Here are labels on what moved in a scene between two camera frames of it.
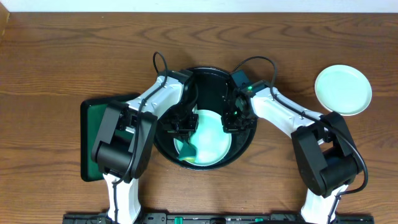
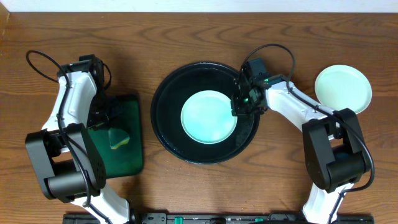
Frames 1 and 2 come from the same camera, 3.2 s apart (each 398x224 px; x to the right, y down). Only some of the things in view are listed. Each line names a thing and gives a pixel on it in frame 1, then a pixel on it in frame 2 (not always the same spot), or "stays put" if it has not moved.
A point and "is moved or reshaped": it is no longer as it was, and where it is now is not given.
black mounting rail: (216, 218) stays put
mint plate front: (343, 89) stays put
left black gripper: (181, 126) → (104, 115)
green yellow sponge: (188, 152) is moved or reshaped
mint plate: (212, 144) is moved or reshaped
